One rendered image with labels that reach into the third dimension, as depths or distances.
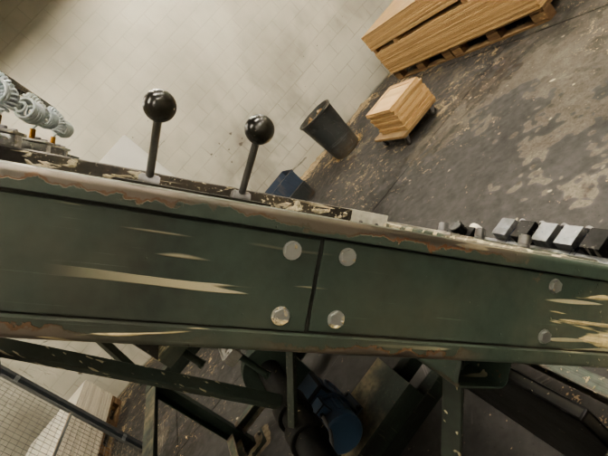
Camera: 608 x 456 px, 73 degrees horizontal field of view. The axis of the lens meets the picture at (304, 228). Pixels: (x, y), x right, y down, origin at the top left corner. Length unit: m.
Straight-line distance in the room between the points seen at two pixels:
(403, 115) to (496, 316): 3.72
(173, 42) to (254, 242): 5.94
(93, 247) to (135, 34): 5.96
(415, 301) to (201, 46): 5.96
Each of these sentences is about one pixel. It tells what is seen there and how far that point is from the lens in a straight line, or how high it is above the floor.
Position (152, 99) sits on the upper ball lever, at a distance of 0.51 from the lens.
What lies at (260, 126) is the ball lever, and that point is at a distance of 0.52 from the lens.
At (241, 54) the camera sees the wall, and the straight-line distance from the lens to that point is 6.27.
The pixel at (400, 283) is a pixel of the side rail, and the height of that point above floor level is 1.29.
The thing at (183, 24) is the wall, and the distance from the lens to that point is 6.29.
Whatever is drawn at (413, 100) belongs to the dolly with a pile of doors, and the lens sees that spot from 4.18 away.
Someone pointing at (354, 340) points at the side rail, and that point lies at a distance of 0.35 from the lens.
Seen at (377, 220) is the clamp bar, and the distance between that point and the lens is 1.29.
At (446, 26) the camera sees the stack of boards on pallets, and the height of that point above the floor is 0.38.
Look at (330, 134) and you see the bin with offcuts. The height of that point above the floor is 0.36.
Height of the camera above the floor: 1.49
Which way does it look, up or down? 19 degrees down
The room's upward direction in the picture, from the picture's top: 49 degrees counter-clockwise
